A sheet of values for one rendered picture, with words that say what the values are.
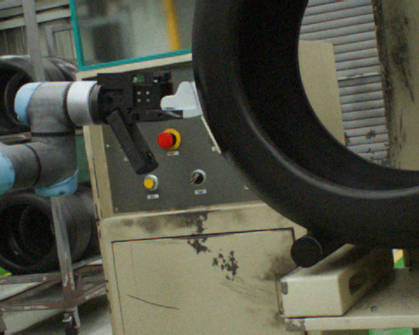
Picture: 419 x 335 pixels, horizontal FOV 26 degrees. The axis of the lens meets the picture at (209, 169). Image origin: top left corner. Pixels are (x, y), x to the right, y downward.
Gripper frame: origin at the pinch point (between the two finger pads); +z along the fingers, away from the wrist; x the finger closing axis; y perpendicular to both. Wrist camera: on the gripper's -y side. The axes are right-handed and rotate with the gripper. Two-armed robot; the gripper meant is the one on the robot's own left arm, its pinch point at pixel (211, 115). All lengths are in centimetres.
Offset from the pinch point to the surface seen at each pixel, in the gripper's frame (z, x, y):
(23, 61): -242, 297, 19
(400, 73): 24.2, 27.7, 5.9
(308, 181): 19.7, -12.4, -8.7
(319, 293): 20.2, -9.3, -25.2
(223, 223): -24, 61, -28
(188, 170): -35, 65, -16
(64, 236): -214, 288, -78
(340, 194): 24.1, -12.3, -10.5
